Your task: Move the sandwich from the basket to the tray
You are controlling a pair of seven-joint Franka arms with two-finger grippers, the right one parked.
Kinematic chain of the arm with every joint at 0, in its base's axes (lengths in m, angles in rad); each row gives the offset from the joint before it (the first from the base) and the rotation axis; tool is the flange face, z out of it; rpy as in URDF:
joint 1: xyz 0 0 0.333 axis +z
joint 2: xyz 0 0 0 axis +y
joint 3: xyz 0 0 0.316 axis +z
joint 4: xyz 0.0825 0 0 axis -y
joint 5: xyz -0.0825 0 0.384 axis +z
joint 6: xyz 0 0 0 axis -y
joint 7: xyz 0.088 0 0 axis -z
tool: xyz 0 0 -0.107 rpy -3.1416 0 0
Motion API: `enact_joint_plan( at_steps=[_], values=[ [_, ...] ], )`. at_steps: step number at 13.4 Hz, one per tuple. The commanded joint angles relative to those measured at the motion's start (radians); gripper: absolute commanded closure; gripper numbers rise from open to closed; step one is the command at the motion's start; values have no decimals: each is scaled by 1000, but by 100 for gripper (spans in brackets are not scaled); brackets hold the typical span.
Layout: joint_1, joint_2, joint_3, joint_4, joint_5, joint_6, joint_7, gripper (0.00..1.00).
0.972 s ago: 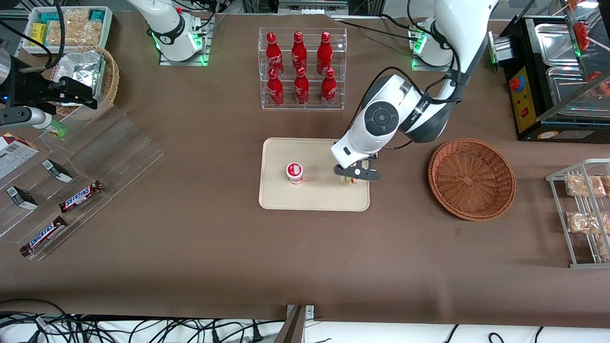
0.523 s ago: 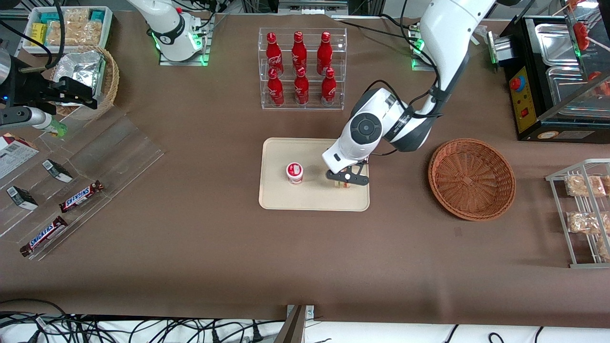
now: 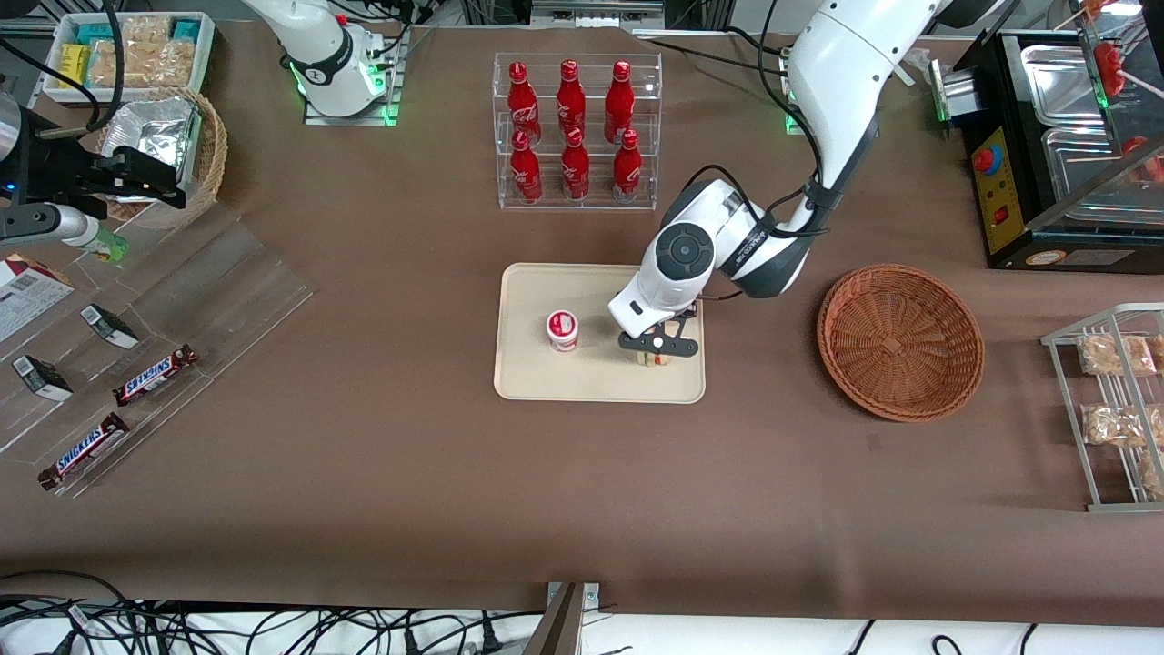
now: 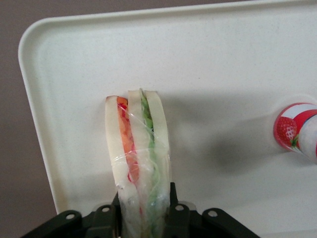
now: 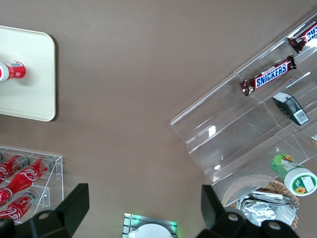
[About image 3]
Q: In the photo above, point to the red skewered food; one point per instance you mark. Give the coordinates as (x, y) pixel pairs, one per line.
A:
(1109, 68)

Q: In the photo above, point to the clear bag of crackers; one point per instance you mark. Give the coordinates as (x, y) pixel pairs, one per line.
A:
(1117, 355)
(1111, 425)

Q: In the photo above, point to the yellow snack box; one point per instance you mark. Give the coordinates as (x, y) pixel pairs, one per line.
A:
(75, 65)

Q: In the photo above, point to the red cola bottle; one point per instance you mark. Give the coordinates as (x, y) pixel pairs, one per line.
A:
(575, 171)
(619, 102)
(526, 173)
(571, 102)
(627, 171)
(523, 105)

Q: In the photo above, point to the small green bottle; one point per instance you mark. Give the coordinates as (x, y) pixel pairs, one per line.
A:
(109, 246)

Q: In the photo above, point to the brown table cover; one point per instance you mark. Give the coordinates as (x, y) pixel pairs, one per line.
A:
(582, 491)

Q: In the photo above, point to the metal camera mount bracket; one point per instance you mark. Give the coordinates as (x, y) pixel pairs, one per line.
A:
(559, 623)

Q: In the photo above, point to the brown round wicker basket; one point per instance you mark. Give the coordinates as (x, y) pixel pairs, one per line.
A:
(896, 346)

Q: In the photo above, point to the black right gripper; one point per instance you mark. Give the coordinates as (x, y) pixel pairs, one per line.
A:
(56, 170)

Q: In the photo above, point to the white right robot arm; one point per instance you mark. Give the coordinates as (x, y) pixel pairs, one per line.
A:
(318, 45)

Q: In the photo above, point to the clear acrylic stepped display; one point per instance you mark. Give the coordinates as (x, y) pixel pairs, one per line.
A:
(218, 300)

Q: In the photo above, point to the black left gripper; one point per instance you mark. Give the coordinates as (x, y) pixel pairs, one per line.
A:
(691, 307)

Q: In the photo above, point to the printed white paper box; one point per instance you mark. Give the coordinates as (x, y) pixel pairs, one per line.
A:
(27, 300)

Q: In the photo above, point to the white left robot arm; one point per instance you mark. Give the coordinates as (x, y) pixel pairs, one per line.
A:
(846, 73)

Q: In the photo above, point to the clear bag of pastries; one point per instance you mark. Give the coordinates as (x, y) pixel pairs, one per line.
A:
(145, 59)

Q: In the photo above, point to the black food warmer appliance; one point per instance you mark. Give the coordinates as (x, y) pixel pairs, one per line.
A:
(1000, 246)

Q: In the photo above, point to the triangle sandwich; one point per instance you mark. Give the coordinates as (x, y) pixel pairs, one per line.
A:
(655, 360)

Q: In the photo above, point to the small black white box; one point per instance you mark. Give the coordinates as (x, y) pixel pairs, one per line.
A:
(109, 326)
(42, 377)

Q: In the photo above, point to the silver foil bag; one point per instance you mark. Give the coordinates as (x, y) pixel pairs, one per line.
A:
(155, 127)

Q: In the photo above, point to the steel warmer tray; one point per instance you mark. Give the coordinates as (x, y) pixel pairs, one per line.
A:
(1059, 86)
(1082, 168)

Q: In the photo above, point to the red white yogurt cup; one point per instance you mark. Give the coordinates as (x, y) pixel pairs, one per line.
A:
(563, 332)

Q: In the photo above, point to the beige plastic tray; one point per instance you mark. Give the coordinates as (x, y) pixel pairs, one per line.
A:
(546, 382)

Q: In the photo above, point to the brown Snickers bar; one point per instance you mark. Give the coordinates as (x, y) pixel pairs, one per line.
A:
(84, 451)
(155, 376)

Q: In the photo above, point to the white plastic bin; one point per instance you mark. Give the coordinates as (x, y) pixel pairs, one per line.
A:
(55, 32)

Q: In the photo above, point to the light tan wicker basket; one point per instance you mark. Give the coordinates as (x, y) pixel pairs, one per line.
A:
(211, 150)

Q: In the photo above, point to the clear acrylic bottle rack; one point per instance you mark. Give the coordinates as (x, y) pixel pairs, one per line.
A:
(591, 205)

